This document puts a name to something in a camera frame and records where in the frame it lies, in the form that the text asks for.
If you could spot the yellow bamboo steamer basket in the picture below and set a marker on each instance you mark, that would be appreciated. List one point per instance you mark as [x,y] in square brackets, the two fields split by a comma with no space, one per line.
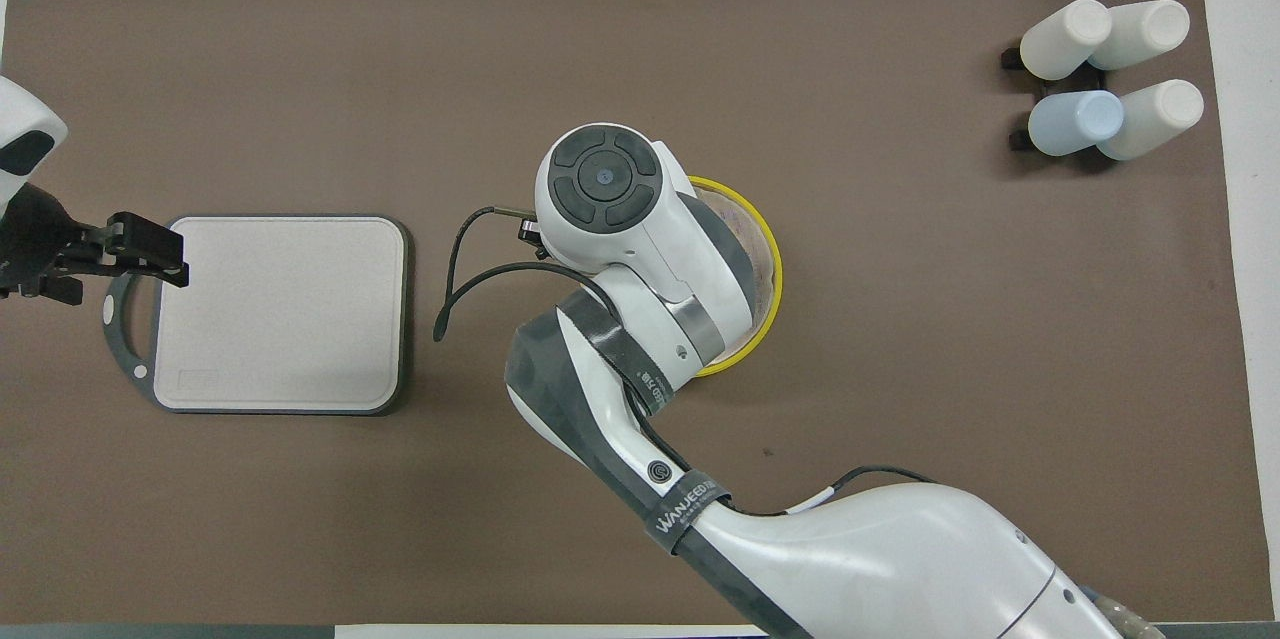
[728,367]

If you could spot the light blue plastic bottle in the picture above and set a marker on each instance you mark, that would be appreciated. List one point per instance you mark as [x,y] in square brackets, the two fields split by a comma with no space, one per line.
[1075,122]

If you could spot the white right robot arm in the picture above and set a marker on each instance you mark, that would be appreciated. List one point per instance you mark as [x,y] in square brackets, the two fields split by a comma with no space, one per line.
[640,249]

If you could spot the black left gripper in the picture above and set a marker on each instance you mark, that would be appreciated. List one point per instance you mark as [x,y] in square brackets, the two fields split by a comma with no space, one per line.
[40,244]

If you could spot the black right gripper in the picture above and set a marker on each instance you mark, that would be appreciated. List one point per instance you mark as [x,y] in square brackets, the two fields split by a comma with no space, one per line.
[530,237]

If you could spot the brown table mat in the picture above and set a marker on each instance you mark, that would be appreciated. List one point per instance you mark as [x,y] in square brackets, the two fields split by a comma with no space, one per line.
[300,519]

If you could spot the yellow woven steamer lid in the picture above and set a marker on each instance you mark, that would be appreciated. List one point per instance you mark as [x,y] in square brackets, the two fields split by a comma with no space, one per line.
[762,259]

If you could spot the black bottle rack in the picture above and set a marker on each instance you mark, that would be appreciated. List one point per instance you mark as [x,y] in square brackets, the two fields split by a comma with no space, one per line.
[1012,57]

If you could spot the white plastic bottle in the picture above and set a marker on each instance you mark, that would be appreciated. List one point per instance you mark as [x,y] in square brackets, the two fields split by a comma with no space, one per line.
[1060,39]
[1155,117]
[1145,29]

